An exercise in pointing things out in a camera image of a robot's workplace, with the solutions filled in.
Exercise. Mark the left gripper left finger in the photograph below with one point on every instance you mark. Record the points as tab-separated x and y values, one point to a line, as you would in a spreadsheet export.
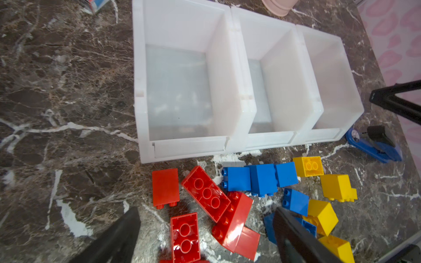
116	244

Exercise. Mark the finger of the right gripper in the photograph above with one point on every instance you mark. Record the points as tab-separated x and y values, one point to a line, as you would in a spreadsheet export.
386	98

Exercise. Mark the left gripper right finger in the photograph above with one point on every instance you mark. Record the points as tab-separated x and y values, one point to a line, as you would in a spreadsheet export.
296	244

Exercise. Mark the yellow lego brick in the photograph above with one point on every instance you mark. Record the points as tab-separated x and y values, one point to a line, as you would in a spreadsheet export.
341	248
308	166
338	187
322	215

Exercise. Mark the long red lego brick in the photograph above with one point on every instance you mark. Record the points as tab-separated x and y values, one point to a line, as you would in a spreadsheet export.
206	193
228	229

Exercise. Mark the blue lego brick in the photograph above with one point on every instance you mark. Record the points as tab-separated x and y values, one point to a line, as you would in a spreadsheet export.
236	178
268	222
295	201
263	180
286	174

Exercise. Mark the right white plastic bin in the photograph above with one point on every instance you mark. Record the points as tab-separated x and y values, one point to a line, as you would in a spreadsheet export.
339	94

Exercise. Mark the blue stapler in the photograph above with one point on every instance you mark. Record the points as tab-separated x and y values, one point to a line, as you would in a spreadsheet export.
376	141

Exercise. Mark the middle white plastic bin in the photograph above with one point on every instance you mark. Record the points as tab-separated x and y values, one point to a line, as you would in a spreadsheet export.
285	90

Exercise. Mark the pink pen cup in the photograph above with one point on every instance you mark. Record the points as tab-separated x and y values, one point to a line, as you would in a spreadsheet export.
279	7

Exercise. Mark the highlighter marker pack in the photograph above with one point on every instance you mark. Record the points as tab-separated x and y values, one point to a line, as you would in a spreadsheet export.
92	6

